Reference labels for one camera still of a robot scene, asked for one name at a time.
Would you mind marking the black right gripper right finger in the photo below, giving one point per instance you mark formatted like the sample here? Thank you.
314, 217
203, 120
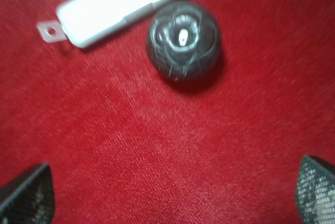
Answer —
315, 190

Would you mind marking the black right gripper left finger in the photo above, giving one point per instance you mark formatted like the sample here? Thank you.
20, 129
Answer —
29, 197

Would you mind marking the dark round rose-shaped object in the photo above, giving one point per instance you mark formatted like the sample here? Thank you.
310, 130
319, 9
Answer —
184, 45

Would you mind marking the red felt mat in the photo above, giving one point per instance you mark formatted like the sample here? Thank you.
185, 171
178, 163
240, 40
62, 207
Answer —
125, 146

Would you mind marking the translucent grey plastic case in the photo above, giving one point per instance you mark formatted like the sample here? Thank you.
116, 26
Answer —
85, 22

